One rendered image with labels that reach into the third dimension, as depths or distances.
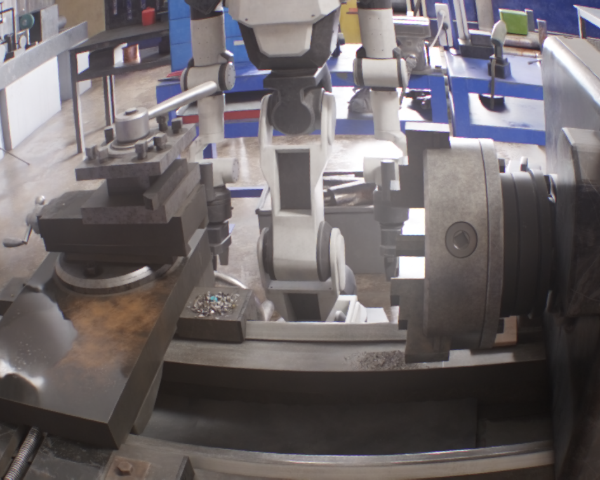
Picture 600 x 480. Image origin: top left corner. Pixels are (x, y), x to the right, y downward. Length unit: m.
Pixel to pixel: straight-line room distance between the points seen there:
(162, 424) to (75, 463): 0.33
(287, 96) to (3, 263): 2.28
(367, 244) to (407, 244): 2.05
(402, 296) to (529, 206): 0.19
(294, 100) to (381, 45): 0.27
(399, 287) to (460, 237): 0.11
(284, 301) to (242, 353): 0.80
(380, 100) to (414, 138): 1.00
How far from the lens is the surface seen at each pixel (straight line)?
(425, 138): 0.82
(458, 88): 2.61
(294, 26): 1.75
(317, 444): 1.14
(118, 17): 5.42
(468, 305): 0.78
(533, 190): 0.84
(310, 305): 2.03
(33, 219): 1.34
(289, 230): 1.85
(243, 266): 3.17
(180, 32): 2.90
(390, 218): 1.86
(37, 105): 6.29
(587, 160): 0.63
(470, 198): 0.77
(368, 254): 3.00
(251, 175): 4.04
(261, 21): 1.75
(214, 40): 1.87
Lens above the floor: 1.50
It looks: 27 degrees down
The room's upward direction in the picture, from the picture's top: 5 degrees counter-clockwise
